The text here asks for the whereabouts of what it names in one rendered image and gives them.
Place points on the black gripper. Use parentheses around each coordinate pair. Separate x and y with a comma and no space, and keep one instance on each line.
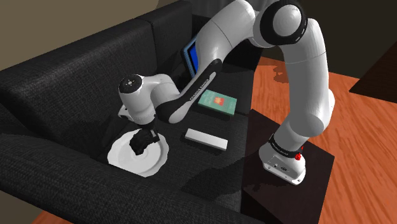
(141,141)

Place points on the dark robot stand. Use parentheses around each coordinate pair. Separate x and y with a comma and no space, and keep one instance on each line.
(288,198)

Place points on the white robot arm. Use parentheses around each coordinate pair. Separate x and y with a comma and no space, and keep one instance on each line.
(304,77)

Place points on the white flat box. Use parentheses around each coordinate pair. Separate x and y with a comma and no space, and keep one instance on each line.
(206,139)

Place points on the blue tablet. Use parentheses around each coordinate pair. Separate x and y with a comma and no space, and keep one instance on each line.
(192,56)

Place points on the white plate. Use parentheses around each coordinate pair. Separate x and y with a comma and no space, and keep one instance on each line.
(149,161)

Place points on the black sofa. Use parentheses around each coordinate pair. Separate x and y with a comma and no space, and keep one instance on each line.
(62,108)

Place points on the green book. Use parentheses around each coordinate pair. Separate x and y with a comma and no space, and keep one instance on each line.
(217,102)

